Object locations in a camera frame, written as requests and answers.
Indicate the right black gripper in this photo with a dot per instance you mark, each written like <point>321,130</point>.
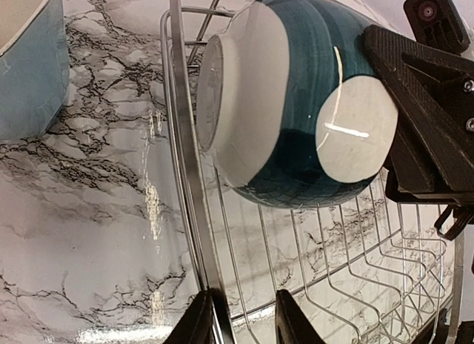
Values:
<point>431,83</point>

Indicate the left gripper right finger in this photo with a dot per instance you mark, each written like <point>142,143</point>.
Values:
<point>292,326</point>

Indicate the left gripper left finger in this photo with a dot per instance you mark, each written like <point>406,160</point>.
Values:
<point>197,324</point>

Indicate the dark blue white bowl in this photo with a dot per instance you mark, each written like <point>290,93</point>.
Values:
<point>288,106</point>

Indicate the light blue ceramic mug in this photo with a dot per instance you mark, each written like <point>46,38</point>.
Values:
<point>35,68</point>

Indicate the metal wire dish rack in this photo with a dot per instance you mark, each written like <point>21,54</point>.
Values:
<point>364,272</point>

